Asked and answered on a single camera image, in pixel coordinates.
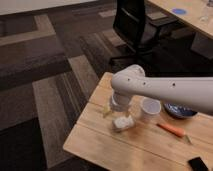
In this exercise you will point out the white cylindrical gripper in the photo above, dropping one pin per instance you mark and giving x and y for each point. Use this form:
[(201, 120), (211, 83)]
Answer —
[(119, 103)]

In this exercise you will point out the orange red pepper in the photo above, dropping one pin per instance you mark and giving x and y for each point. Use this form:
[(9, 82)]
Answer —
[(175, 130)]

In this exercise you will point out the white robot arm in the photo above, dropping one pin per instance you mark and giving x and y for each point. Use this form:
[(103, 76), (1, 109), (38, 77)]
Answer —
[(195, 93)]

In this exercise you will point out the blue ceramic bowl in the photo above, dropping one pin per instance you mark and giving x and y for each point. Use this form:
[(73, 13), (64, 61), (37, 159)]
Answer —
[(179, 111)]

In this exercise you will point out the white sponge block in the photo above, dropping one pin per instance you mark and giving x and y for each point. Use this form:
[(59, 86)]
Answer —
[(123, 123)]

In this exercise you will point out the white paper cup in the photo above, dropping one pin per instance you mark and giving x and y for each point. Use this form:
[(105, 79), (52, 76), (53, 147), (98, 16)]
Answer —
[(150, 109)]

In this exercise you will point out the black office chair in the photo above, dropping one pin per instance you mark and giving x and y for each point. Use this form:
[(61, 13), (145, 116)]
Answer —
[(132, 25)]

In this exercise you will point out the black phone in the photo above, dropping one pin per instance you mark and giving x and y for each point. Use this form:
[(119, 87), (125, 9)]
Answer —
[(197, 164)]

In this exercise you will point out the blue round disc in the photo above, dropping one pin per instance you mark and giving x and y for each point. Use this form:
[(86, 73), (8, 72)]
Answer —
[(179, 11)]

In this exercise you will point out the light wooden desk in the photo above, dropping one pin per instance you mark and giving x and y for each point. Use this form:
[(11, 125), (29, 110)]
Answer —
[(192, 17)]

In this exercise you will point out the clear glass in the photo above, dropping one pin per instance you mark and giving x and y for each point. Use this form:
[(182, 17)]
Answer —
[(207, 13)]

